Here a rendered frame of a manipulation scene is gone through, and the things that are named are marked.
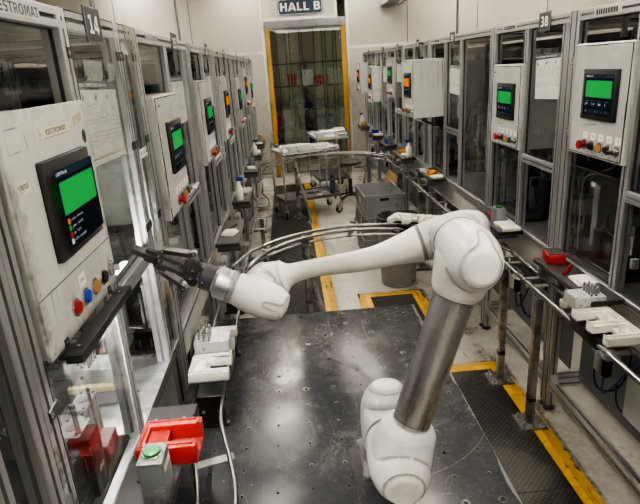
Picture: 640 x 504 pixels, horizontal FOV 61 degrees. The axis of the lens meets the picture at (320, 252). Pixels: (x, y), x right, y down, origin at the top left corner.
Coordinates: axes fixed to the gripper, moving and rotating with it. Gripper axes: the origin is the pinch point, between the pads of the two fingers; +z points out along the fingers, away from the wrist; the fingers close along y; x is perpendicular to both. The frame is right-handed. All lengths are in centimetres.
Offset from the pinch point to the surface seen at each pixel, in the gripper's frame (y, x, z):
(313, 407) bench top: -53, -31, -65
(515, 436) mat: -80, -99, -178
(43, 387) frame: -3, 54, -3
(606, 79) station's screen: 88, -102, -127
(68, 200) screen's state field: 23.3, 31.3, 8.8
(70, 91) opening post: 37.6, 8.3, 23.6
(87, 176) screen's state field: 23.9, 18.7, 11.5
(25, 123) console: 38, 36, 17
